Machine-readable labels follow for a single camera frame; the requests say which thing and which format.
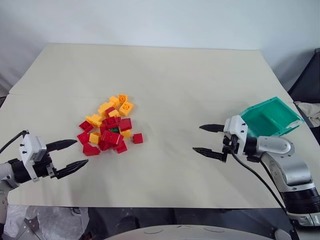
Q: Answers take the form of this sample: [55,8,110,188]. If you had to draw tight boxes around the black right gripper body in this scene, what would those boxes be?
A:
[220,134,241,164]

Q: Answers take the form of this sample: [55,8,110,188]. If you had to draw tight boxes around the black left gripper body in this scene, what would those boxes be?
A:
[33,149,61,180]

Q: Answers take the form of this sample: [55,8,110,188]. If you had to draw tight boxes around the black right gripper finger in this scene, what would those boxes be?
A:
[192,147,224,161]
[198,123,226,134]

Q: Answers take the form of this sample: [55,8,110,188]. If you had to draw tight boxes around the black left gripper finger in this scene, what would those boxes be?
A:
[55,159,90,180]
[44,139,78,153]

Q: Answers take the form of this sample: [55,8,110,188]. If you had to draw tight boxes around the teal plastic bin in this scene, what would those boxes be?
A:
[240,96,306,139]

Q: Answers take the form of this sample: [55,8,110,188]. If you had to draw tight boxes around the red sloped toy block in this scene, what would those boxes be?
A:
[82,142,101,157]

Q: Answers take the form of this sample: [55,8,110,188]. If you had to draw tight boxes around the large red toy block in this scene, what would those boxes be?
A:
[102,129,125,146]

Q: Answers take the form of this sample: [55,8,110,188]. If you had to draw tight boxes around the crumpled clear plastic sheet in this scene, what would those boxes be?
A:
[4,204,89,240]

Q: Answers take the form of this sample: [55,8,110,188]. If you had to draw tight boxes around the small red toy block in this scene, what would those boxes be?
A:
[132,132,144,145]

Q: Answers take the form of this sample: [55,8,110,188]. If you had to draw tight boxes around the pale grey rounded shell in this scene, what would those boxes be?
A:
[109,223,299,240]

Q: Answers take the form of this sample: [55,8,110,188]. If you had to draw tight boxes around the beige crumpled cloth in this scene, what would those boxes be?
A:
[293,100,320,129]

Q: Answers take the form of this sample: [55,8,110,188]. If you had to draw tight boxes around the black chair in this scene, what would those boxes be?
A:
[287,46,320,104]

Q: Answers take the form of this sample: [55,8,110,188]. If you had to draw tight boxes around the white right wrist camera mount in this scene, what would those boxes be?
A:
[222,115,250,156]

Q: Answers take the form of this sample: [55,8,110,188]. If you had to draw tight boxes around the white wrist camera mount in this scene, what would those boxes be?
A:
[222,115,250,156]
[19,134,48,183]

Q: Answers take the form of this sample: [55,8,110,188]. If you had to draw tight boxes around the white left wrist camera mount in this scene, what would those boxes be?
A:
[19,134,48,183]

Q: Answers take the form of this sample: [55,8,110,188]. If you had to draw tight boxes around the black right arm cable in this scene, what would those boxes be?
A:
[230,147,291,219]

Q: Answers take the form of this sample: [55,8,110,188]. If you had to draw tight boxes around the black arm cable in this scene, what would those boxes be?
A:
[230,147,291,219]
[0,129,29,154]

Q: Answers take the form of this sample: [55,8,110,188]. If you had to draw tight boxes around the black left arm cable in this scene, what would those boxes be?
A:
[0,129,29,154]

